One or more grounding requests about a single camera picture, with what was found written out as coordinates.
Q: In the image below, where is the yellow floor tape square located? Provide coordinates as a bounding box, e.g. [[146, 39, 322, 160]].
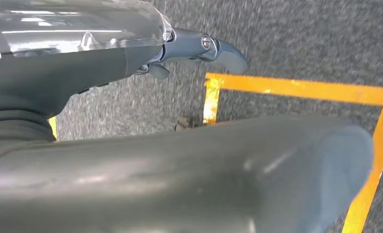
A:
[[203, 72, 383, 233]]

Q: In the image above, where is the yellow floor tape strip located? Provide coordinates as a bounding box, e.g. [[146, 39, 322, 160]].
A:
[[48, 116, 59, 141]]

